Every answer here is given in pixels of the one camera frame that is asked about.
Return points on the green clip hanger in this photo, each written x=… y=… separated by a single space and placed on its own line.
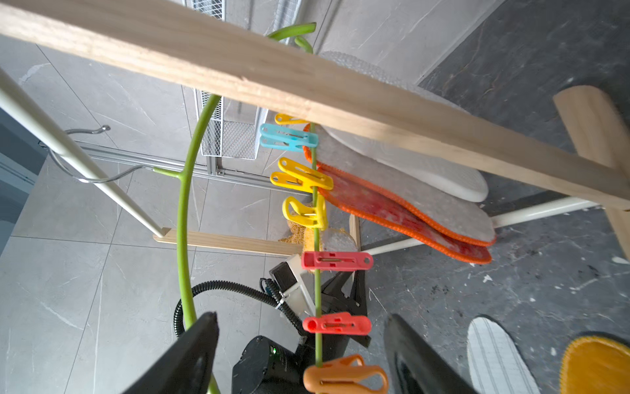
x=185 y=178

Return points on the yellow clothes peg large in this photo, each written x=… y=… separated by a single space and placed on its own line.
x=307 y=217

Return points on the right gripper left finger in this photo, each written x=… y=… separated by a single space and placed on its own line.
x=187 y=366

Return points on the brown teddy bear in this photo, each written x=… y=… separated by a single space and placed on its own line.
x=330 y=240

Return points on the orange clothes peg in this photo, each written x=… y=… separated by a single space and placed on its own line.
x=344 y=375

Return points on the yellow clothes peg middle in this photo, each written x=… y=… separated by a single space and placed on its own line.
x=295 y=176

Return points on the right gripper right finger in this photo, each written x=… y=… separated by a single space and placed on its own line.
x=414 y=366

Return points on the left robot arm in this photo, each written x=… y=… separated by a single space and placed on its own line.
x=268 y=367

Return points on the white wire mesh basket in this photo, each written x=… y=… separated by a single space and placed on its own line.
x=233 y=130

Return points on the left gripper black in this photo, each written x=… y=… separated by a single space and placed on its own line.
x=345 y=292

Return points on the red clothes peg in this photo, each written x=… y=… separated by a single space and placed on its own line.
x=336 y=261
x=339 y=324

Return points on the red clothes peg lower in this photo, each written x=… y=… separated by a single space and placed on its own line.
x=339 y=324

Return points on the red clothes peg upper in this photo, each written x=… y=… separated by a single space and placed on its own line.
x=336 y=261

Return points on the blue clothes peg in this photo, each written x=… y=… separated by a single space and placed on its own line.
x=282 y=138

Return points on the orange fuzzy insole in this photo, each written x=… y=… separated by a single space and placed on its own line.
x=594 y=364

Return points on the wooden clothes rack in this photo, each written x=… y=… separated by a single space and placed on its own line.
x=165 y=40

